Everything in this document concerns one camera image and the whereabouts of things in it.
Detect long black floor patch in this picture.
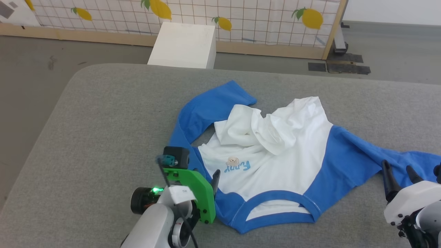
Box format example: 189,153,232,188
326,61,371,75

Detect grey metal stand foot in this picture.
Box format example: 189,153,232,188
332,21,350,54

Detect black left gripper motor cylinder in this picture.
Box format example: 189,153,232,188
130,186,166,216

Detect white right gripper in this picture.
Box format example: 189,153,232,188
381,160,441,227

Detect lemon print grid cloth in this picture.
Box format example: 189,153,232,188
24,0,341,49

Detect blue and white t-shirt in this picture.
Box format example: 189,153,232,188
167,80,441,235

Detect white sheet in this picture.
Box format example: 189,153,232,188
0,0,41,27

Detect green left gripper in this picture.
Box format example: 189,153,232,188
162,167,221,225

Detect white box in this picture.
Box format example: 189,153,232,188
147,22,217,70

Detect wooden partition frame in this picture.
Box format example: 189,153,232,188
0,0,348,61

